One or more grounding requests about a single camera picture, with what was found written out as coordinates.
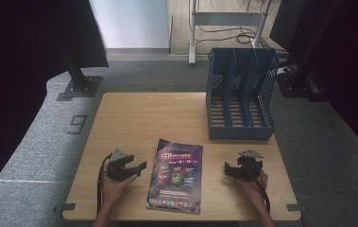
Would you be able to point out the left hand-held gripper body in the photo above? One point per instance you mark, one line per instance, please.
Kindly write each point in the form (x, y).
(118, 171)

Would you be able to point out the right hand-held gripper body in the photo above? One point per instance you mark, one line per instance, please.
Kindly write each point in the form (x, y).
(251, 168)

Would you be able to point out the blue mesh file rack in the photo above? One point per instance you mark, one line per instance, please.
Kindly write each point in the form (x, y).
(241, 132)

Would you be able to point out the purple magazine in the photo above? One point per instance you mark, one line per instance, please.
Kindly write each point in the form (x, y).
(175, 176)

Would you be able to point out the person's left hand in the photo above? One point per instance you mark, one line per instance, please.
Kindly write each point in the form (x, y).
(112, 189)

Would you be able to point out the person's right hand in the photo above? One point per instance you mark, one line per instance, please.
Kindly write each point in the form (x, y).
(255, 189)

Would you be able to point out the black stand base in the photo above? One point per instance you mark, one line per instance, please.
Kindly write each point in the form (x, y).
(296, 86)

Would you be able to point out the white power strip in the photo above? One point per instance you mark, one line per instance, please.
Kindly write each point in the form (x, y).
(283, 70)

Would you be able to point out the dark curtain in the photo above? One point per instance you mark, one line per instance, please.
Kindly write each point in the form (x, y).
(349, 63)
(25, 63)

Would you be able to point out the white metal stand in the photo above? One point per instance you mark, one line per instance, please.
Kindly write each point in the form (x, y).
(227, 19)

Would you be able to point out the grey table bracket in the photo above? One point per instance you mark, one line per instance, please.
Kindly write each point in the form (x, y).
(66, 208)
(296, 207)

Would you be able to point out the black post with base plate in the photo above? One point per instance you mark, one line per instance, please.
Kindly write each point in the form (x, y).
(80, 83)

